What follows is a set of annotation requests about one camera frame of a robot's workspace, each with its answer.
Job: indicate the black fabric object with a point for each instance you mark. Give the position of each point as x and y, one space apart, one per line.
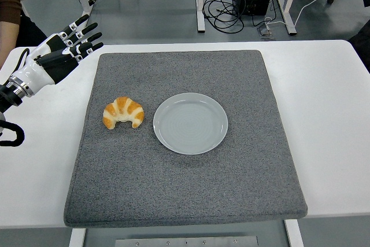
362 50

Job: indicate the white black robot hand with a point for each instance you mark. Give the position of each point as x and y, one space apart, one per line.
34 69

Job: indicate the golden croissant bread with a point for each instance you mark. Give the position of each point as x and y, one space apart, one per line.
124 108

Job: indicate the white table leg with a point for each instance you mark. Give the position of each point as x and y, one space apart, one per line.
294 234
76 238

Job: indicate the grey floor socket box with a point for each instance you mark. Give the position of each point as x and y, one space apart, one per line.
265 32

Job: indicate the grey round plate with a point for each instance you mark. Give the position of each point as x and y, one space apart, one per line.
190 125

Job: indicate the grey felt mat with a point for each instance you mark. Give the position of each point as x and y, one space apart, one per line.
188 186

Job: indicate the grey metal plate with screws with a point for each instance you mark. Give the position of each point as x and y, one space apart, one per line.
185 241

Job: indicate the person's forearm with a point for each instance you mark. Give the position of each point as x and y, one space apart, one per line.
7 38

